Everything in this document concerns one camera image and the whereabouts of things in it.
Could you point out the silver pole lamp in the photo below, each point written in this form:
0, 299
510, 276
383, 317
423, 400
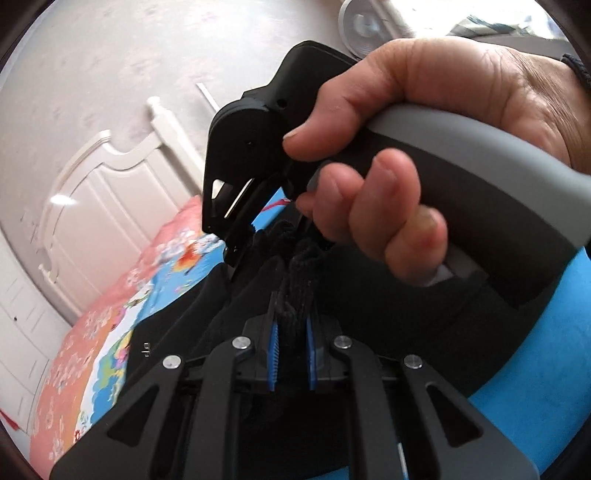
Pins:
207, 95

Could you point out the pink floral bedsheet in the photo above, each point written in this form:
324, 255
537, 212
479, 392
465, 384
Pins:
64, 369

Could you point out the round white fan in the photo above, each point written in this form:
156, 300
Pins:
364, 21

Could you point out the black pants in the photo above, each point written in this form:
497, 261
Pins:
221, 300

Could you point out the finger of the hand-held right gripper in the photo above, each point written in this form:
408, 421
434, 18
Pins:
219, 203

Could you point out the cartoon printed blue blanket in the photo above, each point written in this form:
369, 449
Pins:
545, 369

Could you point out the black knitted wristband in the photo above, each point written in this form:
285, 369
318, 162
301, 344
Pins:
579, 69

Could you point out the white wooden headboard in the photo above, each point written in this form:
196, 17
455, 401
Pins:
106, 207

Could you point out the grey plaid cloth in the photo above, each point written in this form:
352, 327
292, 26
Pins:
480, 21

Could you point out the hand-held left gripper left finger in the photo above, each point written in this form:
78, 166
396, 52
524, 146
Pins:
272, 353

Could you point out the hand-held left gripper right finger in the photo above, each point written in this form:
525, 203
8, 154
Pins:
310, 353

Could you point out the white wardrobe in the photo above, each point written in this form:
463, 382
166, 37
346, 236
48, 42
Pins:
23, 332

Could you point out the person's right hand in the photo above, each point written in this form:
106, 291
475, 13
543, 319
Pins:
461, 78

